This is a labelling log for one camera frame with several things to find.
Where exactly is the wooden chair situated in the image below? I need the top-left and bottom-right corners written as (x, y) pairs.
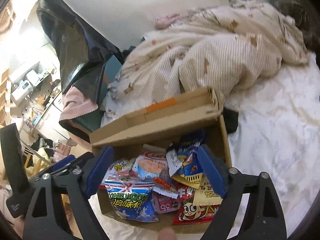
top-left (20, 140), bottom-right (54, 178)

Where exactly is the left hand thumb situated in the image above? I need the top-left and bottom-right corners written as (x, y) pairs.
top-left (157, 228), bottom-right (177, 240)

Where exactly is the white shrimp chips bag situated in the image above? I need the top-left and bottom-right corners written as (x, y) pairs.
top-left (131, 152), bottom-right (169, 181)

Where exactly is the pink 35 snack pouch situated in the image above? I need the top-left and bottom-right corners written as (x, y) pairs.
top-left (153, 192), bottom-right (181, 214)

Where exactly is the black plastic bag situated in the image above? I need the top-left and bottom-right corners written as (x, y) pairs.
top-left (37, 0), bottom-right (124, 103)

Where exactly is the brown cardboard box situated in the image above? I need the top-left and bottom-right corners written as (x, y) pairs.
top-left (88, 86), bottom-right (233, 235)

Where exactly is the blue Lonely God chips bag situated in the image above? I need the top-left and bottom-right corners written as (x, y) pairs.
top-left (104, 180), bottom-right (159, 223)

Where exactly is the blue yellow cartoon snack bag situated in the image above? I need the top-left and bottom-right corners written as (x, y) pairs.
top-left (166, 141), bottom-right (203, 189)

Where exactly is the dark patterned garment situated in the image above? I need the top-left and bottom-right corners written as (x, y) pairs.
top-left (270, 0), bottom-right (319, 53)

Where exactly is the white red snack bag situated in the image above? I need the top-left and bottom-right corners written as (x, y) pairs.
top-left (99, 158), bottom-right (136, 189)

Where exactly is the pink cloth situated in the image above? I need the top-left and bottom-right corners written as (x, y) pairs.
top-left (60, 86), bottom-right (98, 120)

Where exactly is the red cartoon snack bag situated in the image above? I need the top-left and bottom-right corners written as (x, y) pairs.
top-left (172, 183), bottom-right (220, 225)

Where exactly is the white water heater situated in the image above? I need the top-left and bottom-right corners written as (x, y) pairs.
top-left (11, 80), bottom-right (33, 106)

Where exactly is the white floral bed sheet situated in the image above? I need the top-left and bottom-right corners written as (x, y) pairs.
top-left (87, 49), bottom-right (320, 240)

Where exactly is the beige checkered bear quilt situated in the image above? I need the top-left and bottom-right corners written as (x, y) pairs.
top-left (100, 0), bottom-right (309, 126)

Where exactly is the small yellow cracker packet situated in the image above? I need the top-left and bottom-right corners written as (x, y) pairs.
top-left (193, 174), bottom-right (223, 206)

